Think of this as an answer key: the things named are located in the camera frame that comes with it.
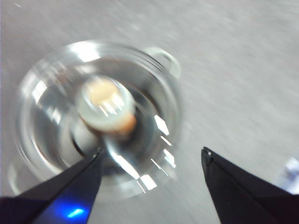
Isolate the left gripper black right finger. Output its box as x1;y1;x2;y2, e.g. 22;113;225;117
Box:
201;146;299;224

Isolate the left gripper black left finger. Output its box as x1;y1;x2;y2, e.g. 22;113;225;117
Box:
0;147;104;224

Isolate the glass lid with green knob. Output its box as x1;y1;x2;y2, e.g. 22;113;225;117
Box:
16;41;183;202

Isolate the sage green electric cooking pot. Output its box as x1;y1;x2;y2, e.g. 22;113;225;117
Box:
7;41;185;203

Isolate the small white object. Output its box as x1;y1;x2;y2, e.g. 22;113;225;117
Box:
281;156;299;189

